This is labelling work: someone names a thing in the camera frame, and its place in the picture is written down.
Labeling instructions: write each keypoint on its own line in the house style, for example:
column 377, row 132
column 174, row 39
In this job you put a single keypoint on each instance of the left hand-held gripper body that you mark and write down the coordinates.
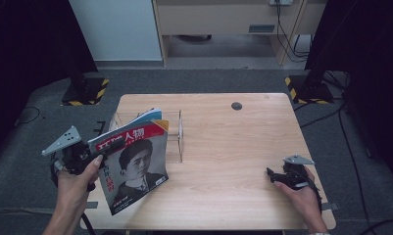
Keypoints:
column 73, row 156

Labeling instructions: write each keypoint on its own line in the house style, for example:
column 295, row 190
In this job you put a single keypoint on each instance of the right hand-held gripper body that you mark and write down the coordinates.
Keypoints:
column 297, row 174

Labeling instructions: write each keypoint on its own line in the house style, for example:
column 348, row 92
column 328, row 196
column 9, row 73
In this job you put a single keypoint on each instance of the portrait cover magazine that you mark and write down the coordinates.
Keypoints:
column 135, row 166

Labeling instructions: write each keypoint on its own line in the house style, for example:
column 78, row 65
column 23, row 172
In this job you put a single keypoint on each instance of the clear acrylic divided organizer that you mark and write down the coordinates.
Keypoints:
column 176, row 140

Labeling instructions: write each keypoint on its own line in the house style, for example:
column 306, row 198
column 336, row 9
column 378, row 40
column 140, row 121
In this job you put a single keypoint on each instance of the person's right hand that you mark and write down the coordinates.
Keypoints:
column 302, row 200

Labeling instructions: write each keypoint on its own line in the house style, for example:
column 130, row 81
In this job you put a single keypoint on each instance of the person's left hand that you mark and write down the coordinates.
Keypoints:
column 74, row 189

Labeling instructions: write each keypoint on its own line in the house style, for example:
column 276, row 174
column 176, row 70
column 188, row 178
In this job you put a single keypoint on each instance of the black tape floor mark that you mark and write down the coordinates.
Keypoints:
column 100, row 125

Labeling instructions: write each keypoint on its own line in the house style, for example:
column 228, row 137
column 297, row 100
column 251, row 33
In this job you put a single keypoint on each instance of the yellow-black striped stand base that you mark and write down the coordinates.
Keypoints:
column 310, row 91
column 86, row 93

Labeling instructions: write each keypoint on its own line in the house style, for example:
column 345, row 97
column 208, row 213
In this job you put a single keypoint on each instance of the dark round table grommet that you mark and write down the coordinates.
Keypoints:
column 236, row 105

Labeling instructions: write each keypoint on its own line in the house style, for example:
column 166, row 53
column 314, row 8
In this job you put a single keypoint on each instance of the black curtain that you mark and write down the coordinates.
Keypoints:
column 24, row 65
column 373, row 65

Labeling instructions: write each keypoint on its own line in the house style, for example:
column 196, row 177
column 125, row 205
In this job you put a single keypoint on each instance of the white cabinet panel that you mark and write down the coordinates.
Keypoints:
column 115, row 29

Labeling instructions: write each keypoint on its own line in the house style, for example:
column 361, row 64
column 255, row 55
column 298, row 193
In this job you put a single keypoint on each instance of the grey label on desk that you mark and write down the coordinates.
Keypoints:
column 261, row 28

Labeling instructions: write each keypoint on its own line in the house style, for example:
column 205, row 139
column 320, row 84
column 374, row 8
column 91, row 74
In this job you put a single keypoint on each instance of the beige wooden desk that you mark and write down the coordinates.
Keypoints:
column 223, row 19

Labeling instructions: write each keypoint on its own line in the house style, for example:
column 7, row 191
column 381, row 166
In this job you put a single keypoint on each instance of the white power strip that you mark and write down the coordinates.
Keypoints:
column 281, row 2

